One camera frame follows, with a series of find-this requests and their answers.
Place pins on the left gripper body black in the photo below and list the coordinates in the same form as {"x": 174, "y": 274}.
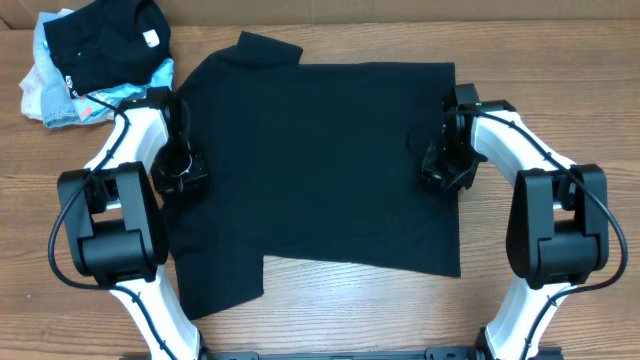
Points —
{"x": 181, "y": 180}

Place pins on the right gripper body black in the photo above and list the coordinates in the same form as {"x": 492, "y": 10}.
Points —
{"x": 445, "y": 170}

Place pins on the black t-shirt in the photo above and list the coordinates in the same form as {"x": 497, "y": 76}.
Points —
{"x": 308, "y": 161}

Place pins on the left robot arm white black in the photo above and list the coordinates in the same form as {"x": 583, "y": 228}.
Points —
{"x": 114, "y": 226}

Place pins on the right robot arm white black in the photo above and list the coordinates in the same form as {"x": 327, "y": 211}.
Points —
{"x": 557, "y": 232}

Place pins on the light blue printed garment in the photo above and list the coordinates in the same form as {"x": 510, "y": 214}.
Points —
{"x": 107, "y": 97}

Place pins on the grey denim garment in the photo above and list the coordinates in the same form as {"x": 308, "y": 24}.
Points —
{"x": 57, "y": 108}

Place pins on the folded black shirt on pile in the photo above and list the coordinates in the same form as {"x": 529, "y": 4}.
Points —
{"x": 108, "y": 43}

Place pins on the pale pink garment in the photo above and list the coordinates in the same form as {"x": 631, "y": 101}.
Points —
{"x": 39, "y": 86}

